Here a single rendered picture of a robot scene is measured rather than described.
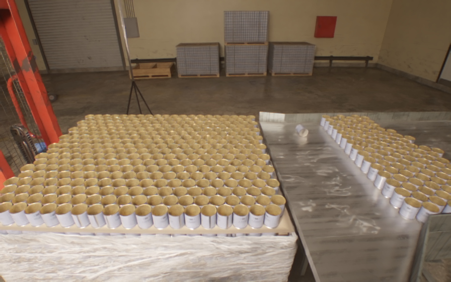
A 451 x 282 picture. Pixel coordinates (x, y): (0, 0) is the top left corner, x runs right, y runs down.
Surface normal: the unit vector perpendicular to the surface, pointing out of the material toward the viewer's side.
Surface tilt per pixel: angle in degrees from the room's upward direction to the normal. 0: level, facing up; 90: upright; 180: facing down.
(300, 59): 92
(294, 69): 92
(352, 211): 0
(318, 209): 0
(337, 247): 0
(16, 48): 90
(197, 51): 92
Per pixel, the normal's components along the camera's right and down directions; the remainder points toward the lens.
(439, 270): -0.01, -0.88
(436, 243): 0.03, 0.48
